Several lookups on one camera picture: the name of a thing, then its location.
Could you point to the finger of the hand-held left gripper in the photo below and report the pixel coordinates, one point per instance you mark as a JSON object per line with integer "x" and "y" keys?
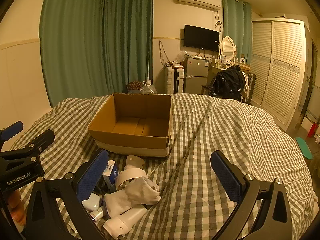
{"x": 41, "y": 138}
{"x": 13, "y": 128}

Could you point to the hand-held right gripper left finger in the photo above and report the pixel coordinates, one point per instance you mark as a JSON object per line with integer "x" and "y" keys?
{"x": 91, "y": 180}

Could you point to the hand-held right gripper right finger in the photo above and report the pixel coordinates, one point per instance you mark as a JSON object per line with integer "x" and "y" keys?
{"x": 227, "y": 177}

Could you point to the blue white tissue packet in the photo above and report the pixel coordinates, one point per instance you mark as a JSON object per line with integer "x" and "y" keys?
{"x": 110, "y": 172}

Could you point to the small white tube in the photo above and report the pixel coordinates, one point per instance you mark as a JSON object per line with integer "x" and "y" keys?
{"x": 97, "y": 213}

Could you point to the white tape roll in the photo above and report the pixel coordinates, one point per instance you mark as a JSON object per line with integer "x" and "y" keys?
{"x": 130, "y": 173}

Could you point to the white heart-shaped lid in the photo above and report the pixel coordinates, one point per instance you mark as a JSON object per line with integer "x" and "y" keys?
{"x": 133, "y": 159}

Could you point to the white sock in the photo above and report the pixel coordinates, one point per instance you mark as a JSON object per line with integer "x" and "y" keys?
{"x": 141, "y": 188}

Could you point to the white plastic bottle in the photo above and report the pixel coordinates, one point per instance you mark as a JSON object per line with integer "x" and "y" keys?
{"x": 125, "y": 221}

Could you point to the brown cardboard box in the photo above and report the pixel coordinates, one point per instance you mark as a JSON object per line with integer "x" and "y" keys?
{"x": 130, "y": 130}

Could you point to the person's left hand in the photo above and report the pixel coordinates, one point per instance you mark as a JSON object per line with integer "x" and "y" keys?
{"x": 17, "y": 206}

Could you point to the green board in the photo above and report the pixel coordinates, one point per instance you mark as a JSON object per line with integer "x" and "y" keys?
{"x": 303, "y": 147}

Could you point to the dark wooden chair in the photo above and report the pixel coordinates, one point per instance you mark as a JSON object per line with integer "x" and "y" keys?
{"x": 205, "y": 88}

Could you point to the cream cloth bag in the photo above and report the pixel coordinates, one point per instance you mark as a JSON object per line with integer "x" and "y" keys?
{"x": 246, "y": 85}

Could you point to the brown suitcase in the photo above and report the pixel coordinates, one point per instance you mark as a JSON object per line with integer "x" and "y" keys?
{"x": 252, "y": 85}

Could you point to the black backpack on chair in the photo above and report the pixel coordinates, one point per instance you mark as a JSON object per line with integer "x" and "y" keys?
{"x": 228, "y": 81}

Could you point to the red fire extinguisher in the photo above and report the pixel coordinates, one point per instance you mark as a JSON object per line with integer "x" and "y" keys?
{"x": 312, "y": 130}

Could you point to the wide green curtain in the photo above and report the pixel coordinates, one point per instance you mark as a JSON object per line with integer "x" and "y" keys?
{"x": 72, "y": 42}

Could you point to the patterned brown bag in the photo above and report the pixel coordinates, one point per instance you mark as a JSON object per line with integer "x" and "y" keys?
{"x": 134, "y": 85}

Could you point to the silver small fridge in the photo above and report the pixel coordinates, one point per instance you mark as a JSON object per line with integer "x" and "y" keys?
{"x": 196, "y": 75}

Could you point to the wooden dressing table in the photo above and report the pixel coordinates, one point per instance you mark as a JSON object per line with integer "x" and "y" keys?
{"x": 215, "y": 70}

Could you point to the clear water jug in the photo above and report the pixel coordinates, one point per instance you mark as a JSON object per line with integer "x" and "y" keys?
{"x": 149, "y": 88}

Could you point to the white suitcase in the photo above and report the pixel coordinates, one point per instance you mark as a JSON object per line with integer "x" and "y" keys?
{"x": 173, "y": 80}

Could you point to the white louvred wardrobe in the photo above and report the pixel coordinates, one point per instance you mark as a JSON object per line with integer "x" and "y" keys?
{"x": 277, "y": 67}

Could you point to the clear plastic bag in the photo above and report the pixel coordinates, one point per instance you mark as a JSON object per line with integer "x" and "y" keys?
{"x": 180, "y": 57}

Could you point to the white oval mirror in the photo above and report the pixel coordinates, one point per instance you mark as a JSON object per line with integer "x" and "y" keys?
{"x": 228, "y": 46}

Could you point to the narrow green curtain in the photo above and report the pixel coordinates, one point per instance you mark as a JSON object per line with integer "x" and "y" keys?
{"x": 127, "y": 37}

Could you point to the light green curtain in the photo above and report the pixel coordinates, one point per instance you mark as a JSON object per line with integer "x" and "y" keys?
{"x": 236, "y": 27}

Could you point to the white air conditioner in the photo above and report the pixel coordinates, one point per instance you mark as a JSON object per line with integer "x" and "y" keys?
{"x": 197, "y": 0}

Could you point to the black wall television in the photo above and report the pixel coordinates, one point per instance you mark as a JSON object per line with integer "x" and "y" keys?
{"x": 201, "y": 37}

